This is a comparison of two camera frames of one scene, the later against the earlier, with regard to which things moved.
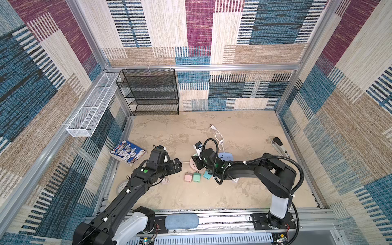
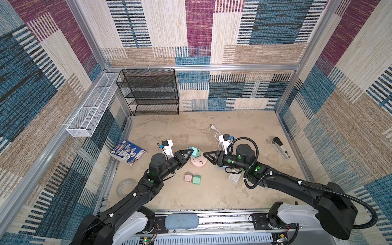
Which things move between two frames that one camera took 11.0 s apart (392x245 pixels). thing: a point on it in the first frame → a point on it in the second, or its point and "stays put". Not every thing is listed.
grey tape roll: x=121 y=187 stays put
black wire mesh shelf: x=150 y=91 stays put
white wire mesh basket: x=85 y=121 stays put
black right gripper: x=198 y=164 → x=219 y=155
